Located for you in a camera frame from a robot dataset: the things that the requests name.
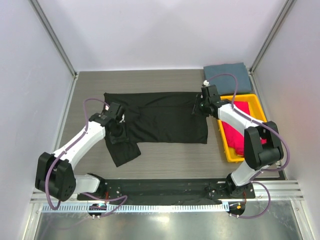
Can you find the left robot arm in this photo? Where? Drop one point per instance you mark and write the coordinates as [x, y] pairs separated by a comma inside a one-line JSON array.
[[55, 171]]

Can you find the aluminium frame post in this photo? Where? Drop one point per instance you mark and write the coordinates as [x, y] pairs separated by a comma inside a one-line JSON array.
[[280, 19], [52, 35]]

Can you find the black t-shirt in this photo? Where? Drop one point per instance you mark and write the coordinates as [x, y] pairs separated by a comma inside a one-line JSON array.
[[156, 117]]

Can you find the slotted grey cable duct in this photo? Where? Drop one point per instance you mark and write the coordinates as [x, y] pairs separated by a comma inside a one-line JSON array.
[[89, 208]]

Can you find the aluminium front rail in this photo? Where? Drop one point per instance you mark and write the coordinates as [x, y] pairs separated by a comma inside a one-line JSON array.
[[278, 190]]

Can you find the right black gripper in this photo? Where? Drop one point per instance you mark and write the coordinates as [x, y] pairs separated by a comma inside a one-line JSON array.
[[193, 111]]

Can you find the crumpled red t-shirt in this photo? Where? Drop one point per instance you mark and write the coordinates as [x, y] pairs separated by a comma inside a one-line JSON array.
[[232, 140]]

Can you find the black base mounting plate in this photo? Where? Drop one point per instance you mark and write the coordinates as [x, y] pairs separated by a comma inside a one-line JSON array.
[[173, 192]]

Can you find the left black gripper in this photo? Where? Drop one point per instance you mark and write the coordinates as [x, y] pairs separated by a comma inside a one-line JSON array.
[[123, 137]]

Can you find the folded grey-blue t-shirt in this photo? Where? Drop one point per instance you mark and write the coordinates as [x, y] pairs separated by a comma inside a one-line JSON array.
[[223, 77]]

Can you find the right aluminium frame post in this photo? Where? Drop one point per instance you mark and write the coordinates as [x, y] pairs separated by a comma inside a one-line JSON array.
[[280, 19]]

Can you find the yellow plastic bin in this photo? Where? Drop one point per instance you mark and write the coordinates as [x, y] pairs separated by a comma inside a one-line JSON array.
[[246, 134]]

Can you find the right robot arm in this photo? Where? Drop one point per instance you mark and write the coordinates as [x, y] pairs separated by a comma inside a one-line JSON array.
[[262, 143]]

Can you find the left aluminium frame post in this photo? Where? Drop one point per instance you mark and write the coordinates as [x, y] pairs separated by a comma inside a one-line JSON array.
[[52, 35]]

